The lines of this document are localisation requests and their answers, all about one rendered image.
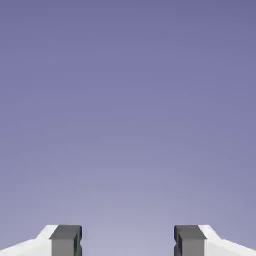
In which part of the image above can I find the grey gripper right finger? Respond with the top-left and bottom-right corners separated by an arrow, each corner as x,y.
173,224 -> 256,256

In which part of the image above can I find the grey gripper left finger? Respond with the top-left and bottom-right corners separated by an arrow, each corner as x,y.
0,224 -> 83,256

